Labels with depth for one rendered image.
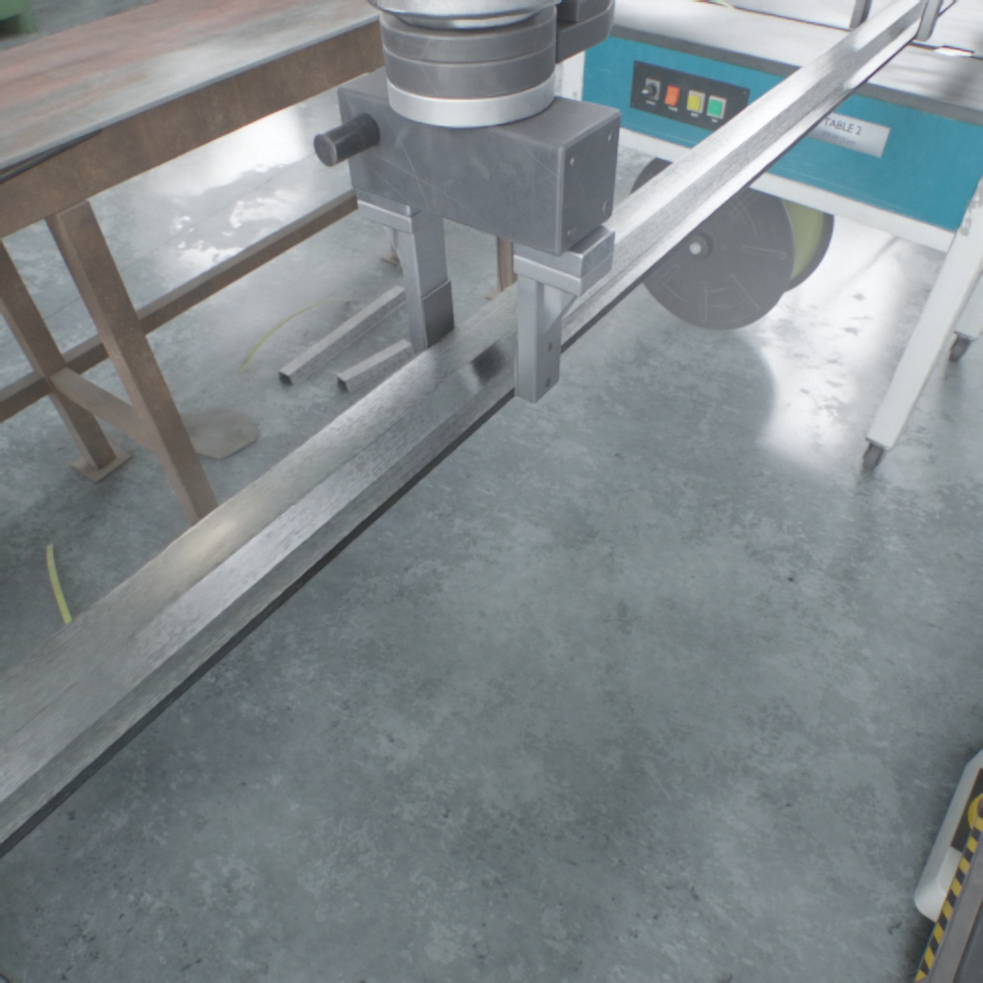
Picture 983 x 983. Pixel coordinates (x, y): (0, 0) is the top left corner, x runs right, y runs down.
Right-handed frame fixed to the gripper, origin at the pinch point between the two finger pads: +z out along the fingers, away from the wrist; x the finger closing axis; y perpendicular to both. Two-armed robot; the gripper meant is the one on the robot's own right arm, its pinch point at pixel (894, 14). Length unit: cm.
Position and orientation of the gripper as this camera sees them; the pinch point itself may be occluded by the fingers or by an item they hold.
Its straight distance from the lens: 113.4
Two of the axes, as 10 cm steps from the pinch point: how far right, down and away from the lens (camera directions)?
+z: 0.3, 6.8, 7.3
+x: 8.0, 4.2, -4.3
